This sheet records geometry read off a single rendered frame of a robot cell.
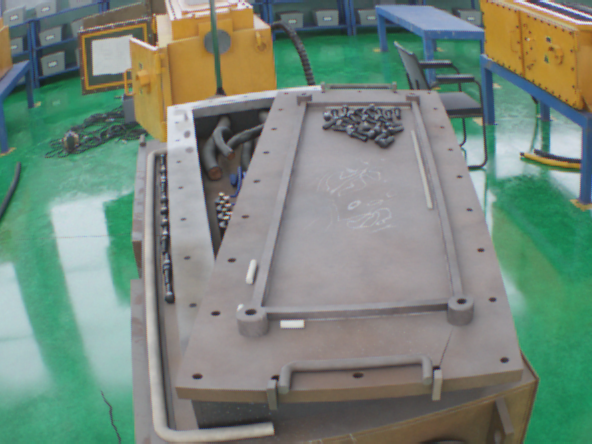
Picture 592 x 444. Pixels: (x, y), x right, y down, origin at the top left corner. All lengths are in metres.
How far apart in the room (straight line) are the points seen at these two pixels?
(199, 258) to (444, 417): 0.51
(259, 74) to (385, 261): 2.88
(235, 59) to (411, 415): 3.08
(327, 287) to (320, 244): 0.13
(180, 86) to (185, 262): 2.72
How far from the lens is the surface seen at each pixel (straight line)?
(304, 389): 0.89
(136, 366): 1.21
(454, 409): 1.05
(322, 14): 9.81
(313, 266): 1.15
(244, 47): 3.91
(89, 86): 5.53
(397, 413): 1.04
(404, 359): 0.91
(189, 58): 3.88
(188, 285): 1.18
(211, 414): 1.03
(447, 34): 7.17
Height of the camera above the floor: 1.92
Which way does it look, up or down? 26 degrees down
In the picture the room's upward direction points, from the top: 6 degrees counter-clockwise
